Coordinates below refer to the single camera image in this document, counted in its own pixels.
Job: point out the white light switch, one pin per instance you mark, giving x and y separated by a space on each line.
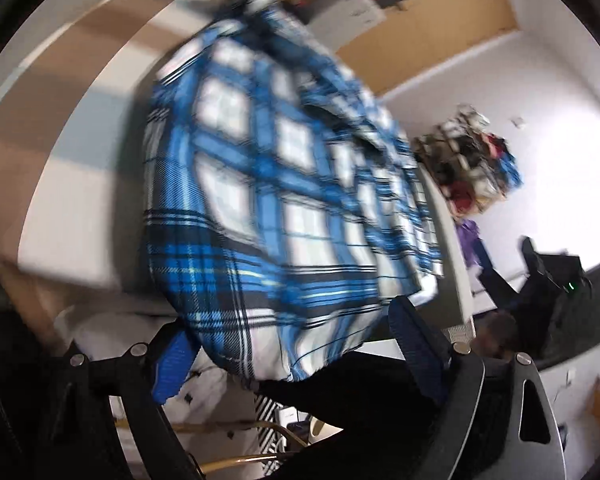
518 122

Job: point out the person's right hand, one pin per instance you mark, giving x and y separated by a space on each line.
499 334

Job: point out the blue white plaid shirt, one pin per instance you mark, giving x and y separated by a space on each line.
280 185

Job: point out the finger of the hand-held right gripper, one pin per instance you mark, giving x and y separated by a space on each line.
537 265
500 287

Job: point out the tan wooden door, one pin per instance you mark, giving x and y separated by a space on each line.
430 25

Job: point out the white upright suitcase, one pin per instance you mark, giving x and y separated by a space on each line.
345 10

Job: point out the white wall outlet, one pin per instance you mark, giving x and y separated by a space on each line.
571 377

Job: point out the wooden shoe rack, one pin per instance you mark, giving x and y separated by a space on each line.
422 142

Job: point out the yellow curved tube frame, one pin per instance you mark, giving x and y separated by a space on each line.
240 458

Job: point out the purple plastic bag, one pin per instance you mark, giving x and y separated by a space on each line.
467 237

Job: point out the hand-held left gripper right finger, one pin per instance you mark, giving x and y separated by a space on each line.
420 350

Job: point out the black white patterned rug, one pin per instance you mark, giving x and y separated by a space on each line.
267 435

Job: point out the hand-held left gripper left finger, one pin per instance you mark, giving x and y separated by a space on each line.
172 367

